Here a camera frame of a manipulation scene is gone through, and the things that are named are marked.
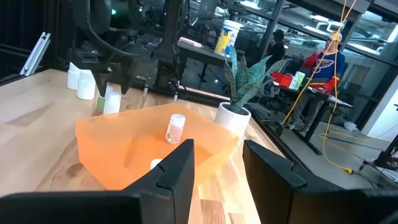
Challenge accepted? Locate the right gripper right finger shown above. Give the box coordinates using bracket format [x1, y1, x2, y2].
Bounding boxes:
[243, 139, 398, 224]

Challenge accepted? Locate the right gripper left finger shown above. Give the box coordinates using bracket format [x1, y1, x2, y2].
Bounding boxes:
[0, 139, 195, 224]

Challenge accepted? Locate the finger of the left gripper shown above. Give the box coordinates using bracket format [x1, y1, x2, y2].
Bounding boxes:
[92, 70, 111, 98]
[119, 63, 134, 95]

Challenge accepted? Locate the small clear pill bottle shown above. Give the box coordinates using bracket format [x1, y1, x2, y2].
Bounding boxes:
[165, 113, 187, 144]

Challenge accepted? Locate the translucent orange plastic basket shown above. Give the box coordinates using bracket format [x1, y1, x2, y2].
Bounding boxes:
[75, 103, 239, 191]

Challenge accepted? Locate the black keyboard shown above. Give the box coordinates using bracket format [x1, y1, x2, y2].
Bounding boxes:
[140, 32, 163, 47]

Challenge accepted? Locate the pale pink flat pack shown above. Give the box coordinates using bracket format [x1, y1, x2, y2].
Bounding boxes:
[177, 36, 205, 49]

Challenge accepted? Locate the black office desk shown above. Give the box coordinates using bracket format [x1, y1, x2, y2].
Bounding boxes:
[176, 39, 237, 85]

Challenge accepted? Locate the black office chair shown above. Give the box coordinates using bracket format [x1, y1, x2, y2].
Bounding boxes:
[245, 79, 285, 138]

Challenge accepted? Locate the white crumpled bag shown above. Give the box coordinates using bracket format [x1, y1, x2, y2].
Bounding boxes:
[343, 121, 360, 133]

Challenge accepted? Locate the black equipment stand base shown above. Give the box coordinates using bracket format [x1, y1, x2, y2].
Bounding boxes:
[373, 133, 398, 175]

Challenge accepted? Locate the snake plant in white pot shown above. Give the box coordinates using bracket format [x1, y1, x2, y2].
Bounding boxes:
[213, 44, 287, 138]

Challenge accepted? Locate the black standing desk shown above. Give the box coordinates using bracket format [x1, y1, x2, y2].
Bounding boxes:
[270, 77, 354, 156]

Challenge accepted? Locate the white yellow blue wipes canister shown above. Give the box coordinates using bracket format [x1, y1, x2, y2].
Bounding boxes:
[213, 19, 244, 56]

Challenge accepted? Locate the white green box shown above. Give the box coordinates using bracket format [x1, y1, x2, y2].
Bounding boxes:
[289, 70, 306, 91]

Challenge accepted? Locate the red box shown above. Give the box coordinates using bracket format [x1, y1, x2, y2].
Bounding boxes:
[271, 71, 294, 88]

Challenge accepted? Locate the person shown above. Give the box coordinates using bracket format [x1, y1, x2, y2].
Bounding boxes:
[266, 29, 287, 68]
[284, 30, 346, 130]

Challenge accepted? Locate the silver aluminium rail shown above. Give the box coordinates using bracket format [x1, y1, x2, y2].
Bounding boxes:
[19, 31, 52, 77]

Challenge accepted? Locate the yellow hanging cable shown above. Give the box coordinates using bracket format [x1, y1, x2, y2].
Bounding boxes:
[317, 0, 374, 175]
[281, 0, 358, 125]

